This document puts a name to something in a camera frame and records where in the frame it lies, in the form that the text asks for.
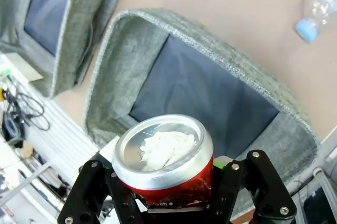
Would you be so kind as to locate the crushed red soda can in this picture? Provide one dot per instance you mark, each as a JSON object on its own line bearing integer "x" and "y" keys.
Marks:
{"x": 163, "y": 160}

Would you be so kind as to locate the grey felt basket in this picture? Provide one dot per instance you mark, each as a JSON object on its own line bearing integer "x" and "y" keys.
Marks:
{"x": 200, "y": 97}
{"x": 52, "y": 26}

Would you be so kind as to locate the clear plastic bottle blue cap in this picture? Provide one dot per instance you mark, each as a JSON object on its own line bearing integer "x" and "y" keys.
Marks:
{"x": 317, "y": 6}

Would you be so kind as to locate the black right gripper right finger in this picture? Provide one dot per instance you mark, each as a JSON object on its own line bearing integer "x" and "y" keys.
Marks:
{"x": 245, "y": 181}

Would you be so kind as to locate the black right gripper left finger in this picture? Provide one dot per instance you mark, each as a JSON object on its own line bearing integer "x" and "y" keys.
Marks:
{"x": 87, "y": 195}

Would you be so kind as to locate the white ribbed table frame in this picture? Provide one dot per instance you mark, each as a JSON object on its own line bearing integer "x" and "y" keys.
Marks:
{"x": 56, "y": 134}

